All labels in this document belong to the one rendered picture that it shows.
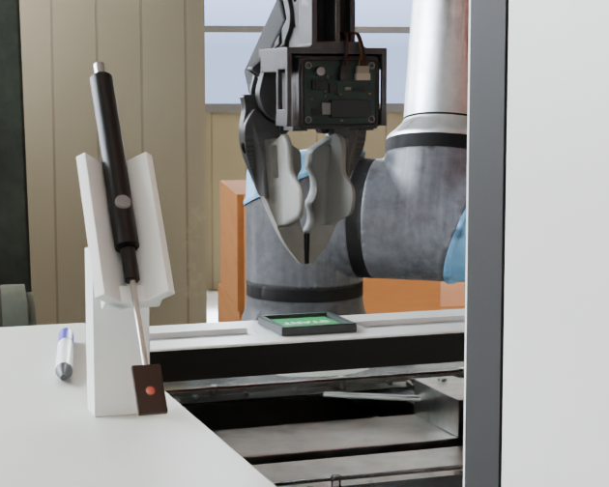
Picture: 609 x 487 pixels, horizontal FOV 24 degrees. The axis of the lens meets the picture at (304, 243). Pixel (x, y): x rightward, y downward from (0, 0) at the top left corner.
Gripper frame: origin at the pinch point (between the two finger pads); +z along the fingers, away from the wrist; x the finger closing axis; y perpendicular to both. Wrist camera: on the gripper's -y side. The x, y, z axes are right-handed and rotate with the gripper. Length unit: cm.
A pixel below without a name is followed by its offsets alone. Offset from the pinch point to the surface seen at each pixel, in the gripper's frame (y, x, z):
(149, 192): 25.7, -17.0, -5.9
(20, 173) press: -403, 35, 18
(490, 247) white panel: 60, -15, -7
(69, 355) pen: 12.8, -19.0, 4.5
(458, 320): -0.8, 12.8, 6.3
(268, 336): 3.1, -3.6, 6.0
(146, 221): 26.3, -17.3, -4.5
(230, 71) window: -671, 190, -21
